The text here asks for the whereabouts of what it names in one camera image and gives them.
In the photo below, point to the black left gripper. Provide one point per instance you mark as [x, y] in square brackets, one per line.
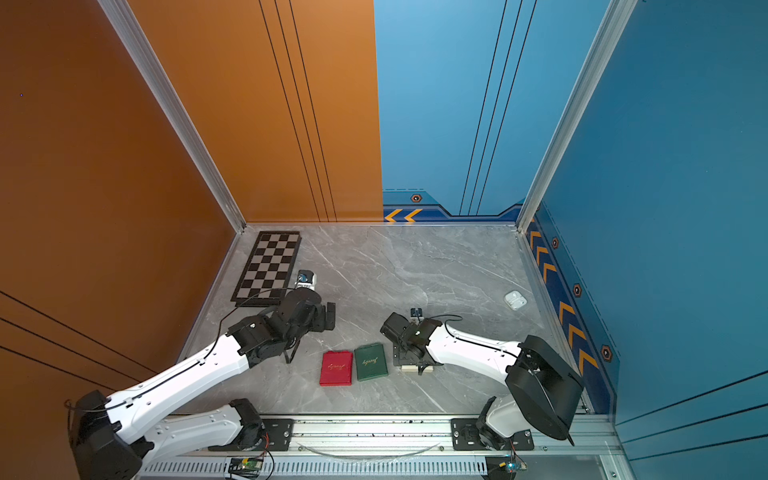
[323, 324]

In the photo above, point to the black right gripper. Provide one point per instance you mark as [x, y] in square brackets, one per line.
[398, 356]

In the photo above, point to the cream jewelry box base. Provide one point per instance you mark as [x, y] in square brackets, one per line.
[418, 369]

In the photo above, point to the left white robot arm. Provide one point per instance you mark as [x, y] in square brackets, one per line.
[114, 436]

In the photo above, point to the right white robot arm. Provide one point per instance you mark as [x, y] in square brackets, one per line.
[544, 391]

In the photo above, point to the green booklet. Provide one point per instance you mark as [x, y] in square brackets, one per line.
[370, 362]

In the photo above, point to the black white chessboard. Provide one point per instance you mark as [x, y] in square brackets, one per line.
[265, 279]

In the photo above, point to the red booklet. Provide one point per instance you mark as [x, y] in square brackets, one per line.
[336, 369]

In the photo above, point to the clear plastic earphone case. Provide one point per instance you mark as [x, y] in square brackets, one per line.
[515, 300]

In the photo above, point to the right circuit board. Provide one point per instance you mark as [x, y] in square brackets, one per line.
[503, 468]

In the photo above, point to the circuit board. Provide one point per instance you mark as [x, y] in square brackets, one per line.
[245, 468]
[503, 468]

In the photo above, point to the left circuit board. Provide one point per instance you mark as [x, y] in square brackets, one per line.
[245, 468]

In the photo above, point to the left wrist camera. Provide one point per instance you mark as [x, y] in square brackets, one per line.
[306, 279]

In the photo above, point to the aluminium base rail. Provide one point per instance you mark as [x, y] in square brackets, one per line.
[400, 435]

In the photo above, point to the aluminium corner post left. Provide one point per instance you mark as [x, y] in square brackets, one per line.
[129, 31]

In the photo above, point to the aluminium corner post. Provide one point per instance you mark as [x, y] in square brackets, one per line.
[129, 31]
[601, 50]

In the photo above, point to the aluminium corner post right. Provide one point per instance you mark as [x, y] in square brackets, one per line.
[601, 50]

